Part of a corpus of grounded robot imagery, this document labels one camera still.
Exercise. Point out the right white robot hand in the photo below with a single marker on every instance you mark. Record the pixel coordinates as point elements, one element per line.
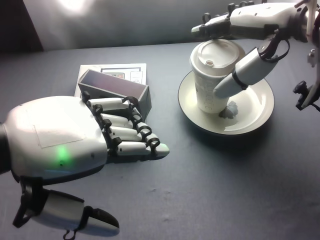
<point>257,15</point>

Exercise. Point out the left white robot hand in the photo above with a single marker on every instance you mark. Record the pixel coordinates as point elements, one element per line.
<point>55,135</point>

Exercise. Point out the small grey box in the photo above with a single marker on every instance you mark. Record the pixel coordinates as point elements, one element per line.
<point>112,83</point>

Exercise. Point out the white lidded paper cup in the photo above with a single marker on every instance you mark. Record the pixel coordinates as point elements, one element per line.
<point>207,75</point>

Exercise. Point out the white calculator box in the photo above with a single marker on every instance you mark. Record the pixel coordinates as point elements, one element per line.
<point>110,68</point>

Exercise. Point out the white bowl dark rim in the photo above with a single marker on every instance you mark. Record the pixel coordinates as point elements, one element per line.
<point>255,110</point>

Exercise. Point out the dark curtain panel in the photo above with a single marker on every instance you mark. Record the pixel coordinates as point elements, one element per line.
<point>15,25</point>

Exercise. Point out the white backdrop sheet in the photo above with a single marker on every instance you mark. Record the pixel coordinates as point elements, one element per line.
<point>125,20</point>

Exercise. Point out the grey table cloth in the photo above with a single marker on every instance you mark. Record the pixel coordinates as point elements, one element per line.
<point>200,187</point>

